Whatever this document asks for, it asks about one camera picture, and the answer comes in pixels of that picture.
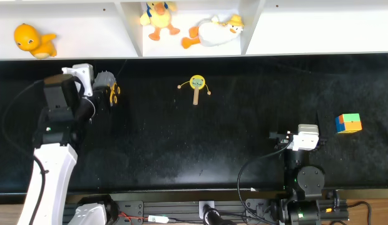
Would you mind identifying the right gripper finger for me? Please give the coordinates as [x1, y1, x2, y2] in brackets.
[270, 114, 280, 134]
[315, 109, 324, 140]

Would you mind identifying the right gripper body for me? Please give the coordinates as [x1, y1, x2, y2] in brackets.
[268, 131, 327, 152]

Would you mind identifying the many-coloured puzzle cube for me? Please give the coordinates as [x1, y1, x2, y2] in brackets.
[335, 112, 363, 134]

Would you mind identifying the yellow rattle drum toy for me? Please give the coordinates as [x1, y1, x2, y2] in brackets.
[176, 74, 212, 106]

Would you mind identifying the grey and yellow toy truck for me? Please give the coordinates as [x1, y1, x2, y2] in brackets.
[93, 71, 121, 107]

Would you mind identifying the yellow rubber duck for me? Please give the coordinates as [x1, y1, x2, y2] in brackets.
[13, 23, 58, 60]

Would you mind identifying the white shelf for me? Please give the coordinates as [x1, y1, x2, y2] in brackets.
[0, 0, 388, 61]

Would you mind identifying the white plush duck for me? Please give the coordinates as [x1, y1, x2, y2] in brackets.
[181, 14, 245, 49]

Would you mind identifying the yellow plush duck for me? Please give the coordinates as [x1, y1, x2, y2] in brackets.
[140, 1, 181, 41]

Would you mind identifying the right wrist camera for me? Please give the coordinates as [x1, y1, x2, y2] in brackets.
[287, 124, 320, 152]

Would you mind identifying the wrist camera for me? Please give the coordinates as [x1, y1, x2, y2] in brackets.
[287, 124, 320, 152]
[61, 63, 94, 98]

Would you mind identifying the black cable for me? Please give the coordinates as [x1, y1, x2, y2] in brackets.
[1, 79, 48, 225]
[237, 140, 292, 225]

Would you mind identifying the mounting rail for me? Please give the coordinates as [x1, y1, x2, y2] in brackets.
[64, 193, 373, 225]

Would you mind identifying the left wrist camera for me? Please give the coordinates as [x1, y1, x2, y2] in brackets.
[61, 63, 94, 98]

